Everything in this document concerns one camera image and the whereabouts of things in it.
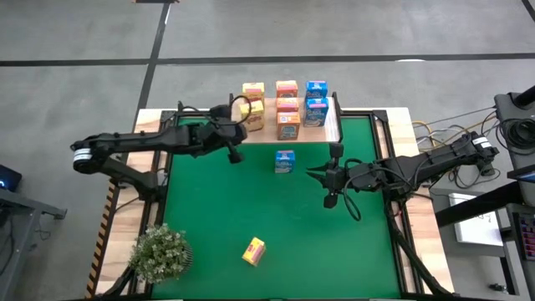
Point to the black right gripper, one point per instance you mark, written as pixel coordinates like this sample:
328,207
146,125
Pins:
349,179

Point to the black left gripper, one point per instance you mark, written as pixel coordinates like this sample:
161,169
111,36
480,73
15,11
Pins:
216,137

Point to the yellow Corn Pops cereal box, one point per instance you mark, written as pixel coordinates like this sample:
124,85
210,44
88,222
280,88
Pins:
253,88
253,251
253,119

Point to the orange Frosted Mini-Wheats cereal box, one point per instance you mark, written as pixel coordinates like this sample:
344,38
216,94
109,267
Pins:
288,104
287,88
288,127

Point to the blue Rice Krispies cereal box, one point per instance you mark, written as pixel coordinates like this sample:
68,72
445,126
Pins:
284,161
316,113
316,88

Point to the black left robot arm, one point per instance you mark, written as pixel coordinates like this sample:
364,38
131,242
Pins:
146,139

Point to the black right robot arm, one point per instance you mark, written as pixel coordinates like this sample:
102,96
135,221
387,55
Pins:
439,160

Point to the wooden shelf with black legs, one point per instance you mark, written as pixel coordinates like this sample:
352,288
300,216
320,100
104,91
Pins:
269,137

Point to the green table mat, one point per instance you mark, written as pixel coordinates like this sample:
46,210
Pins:
292,234

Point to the potted plant in striped pot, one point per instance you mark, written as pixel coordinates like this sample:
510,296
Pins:
161,253

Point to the black metal beam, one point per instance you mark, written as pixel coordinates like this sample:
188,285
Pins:
480,205

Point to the white paper sheet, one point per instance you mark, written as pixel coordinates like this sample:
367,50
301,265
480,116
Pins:
476,230

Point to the black power adapter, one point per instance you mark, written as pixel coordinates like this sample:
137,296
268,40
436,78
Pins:
487,169

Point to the yellow black caution tape strip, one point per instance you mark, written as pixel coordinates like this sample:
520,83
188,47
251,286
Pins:
100,246

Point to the black equipment stand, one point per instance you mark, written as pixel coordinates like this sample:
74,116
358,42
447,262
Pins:
507,108

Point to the dark tablet screen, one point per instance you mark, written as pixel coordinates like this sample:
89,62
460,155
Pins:
524,175

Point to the small black object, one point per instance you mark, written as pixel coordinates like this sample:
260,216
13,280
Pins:
496,287

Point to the colourful keypad panel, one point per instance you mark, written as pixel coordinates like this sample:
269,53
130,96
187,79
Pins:
528,238

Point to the dark grey metal desk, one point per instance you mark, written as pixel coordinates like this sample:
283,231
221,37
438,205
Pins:
21,205

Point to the black device with blue light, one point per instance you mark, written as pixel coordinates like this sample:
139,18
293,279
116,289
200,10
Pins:
10,177

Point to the black metal table frame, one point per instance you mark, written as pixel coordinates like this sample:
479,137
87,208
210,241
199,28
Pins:
161,209

